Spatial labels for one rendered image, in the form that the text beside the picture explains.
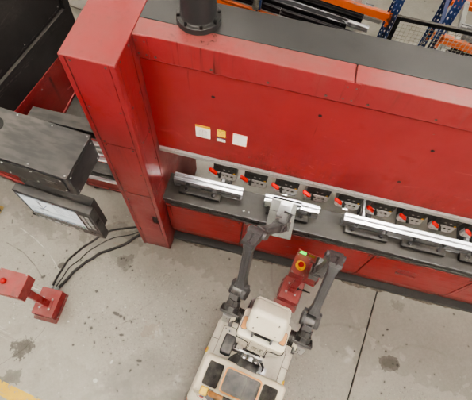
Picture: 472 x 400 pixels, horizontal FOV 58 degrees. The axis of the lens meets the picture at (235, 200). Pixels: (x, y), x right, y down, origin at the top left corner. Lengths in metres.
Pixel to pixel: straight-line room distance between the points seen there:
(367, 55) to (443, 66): 0.32
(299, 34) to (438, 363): 2.97
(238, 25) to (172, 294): 2.43
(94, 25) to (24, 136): 0.61
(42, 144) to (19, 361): 2.23
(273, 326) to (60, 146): 1.37
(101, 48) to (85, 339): 2.52
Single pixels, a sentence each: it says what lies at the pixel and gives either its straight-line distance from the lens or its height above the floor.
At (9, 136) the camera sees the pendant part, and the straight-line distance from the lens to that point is 2.23.
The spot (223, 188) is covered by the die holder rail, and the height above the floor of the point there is 0.97.
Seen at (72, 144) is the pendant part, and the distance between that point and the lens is 2.10.
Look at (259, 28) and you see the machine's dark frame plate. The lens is 1.97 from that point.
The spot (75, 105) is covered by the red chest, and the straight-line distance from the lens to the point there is 3.50.
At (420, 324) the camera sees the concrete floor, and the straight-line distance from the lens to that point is 4.06.
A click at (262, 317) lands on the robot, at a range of 2.29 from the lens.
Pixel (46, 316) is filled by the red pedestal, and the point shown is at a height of 0.12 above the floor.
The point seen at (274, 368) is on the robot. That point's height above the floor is 0.28.
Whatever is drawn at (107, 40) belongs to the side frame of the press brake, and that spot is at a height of 2.30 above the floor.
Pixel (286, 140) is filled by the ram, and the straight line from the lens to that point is 2.26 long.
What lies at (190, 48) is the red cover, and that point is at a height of 2.29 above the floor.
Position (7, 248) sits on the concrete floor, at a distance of 4.25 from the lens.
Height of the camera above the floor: 3.63
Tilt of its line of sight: 65 degrees down
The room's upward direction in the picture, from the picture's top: 6 degrees clockwise
